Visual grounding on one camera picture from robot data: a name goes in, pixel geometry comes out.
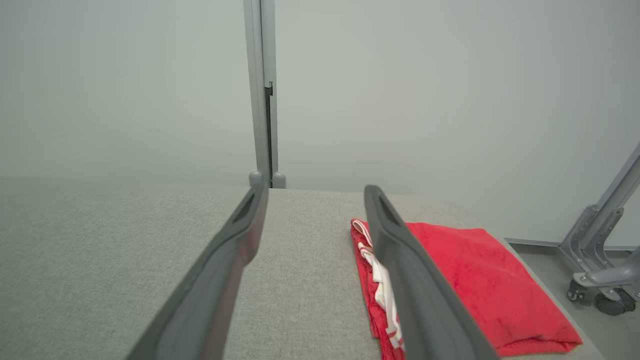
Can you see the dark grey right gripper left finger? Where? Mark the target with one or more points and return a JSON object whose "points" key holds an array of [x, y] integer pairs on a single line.
{"points": [[210, 290]]}

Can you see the red basketball jersey white sleeves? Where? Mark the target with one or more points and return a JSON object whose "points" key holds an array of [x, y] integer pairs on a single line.
{"points": [[475, 280]]}

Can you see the grey metal partition post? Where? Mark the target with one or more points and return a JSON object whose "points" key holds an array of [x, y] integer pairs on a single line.
{"points": [[262, 75]]}

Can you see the grey metal wheeled stand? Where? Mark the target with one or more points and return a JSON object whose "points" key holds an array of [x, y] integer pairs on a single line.
{"points": [[597, 245]]}

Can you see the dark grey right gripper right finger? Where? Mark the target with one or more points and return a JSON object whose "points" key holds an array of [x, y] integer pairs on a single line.
{"points": [[420, 295]]}

